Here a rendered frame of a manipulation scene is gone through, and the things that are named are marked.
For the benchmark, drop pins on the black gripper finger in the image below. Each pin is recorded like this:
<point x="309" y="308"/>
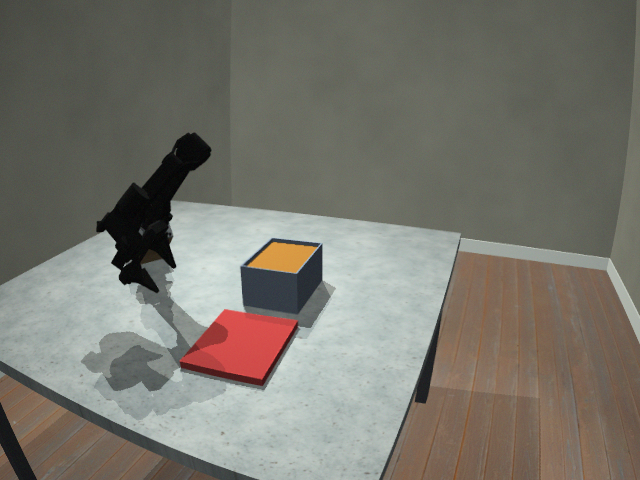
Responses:
<point x="162" y="247"/>
<point x="143" y="278"/>

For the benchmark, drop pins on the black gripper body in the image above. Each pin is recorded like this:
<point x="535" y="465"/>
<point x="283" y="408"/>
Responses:
<point x="152" y="232"/>

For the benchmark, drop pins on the red square lid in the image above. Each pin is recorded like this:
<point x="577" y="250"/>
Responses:
<point x="240" y="346"/>

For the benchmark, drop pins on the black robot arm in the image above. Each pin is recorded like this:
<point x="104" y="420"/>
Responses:
<point x="191" y="153"/>

